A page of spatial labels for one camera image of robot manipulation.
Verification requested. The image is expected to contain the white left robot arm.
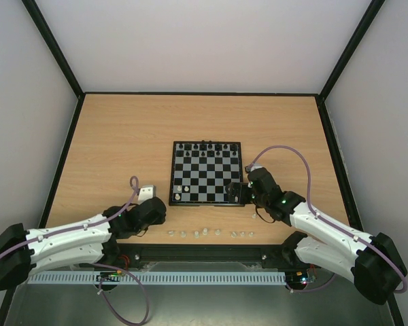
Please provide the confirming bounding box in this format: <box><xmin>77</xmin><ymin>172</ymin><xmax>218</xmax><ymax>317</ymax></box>
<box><xmin>0</xmin><ymin>197</ymin><xmax>167</xmax><ymax>291</ymax></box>

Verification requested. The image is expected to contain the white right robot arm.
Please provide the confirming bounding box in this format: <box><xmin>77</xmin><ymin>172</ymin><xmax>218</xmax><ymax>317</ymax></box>
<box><xmin>225</xmin><ymin>166</ymin><xmax>407</xmax><ymax>305</ymax></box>

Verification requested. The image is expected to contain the green circuit board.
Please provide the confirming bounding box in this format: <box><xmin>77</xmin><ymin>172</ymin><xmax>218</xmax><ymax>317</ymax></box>
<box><xmin>293</xmin><ymin>268</ymin><xmax>317</xmax><ymax>285</ymax></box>

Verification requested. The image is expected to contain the black and silver chessboard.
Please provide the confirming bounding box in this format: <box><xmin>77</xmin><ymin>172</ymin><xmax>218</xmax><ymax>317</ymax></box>
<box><xmin>169</xmin><ymin>140</ymin><xmax>243</xmax><ymax>206</ymax></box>

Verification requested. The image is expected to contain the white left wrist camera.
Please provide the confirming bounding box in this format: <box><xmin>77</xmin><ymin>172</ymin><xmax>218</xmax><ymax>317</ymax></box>
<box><xmin>137</xmin><ymin>185</ymin><xmax>156</xmax><ymax>204</ymax></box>

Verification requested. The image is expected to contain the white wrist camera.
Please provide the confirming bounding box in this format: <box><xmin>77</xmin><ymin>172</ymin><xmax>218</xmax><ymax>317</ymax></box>
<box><xmin>137</xmin><ymin>185</ymin><xmax>156</xmax><ymax>204</ymax></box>
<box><xmin>245</xmin><ymin>164</ymin><xmax>262</xmax><ymax>173</ymax></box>

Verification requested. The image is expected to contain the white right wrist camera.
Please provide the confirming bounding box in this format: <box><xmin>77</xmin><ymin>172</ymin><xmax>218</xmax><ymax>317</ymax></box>
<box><xmin>245</xmin><ymin>164</ymin><xmax>262</xmax><ymax>173</ymax></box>

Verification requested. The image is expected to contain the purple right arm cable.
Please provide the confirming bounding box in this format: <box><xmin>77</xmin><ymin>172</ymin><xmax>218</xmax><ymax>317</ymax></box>
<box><xmin>245</xmin><ymin>145</ymin><xmax>408</xmax><ymax>293</ymax></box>

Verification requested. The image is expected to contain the black mounting rail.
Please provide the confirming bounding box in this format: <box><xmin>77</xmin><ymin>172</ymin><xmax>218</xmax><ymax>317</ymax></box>
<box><xmin>119</xmin><ymin>244</ymin><xmax>293</xmax><ymax>270</ymax></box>

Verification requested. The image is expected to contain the light blue slotted cable duct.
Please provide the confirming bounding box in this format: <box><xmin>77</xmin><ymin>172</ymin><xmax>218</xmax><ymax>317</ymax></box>
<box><xmin>27</xmin><ymin>271</ymin><xmax>286</xmax><ymax>286</ymax></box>

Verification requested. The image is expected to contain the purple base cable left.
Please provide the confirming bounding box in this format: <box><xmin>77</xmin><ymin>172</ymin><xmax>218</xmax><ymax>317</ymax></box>
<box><xmin>88</xmin><ymin>263</ymin><xmax>150</xmax><ymax>323</ymax></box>

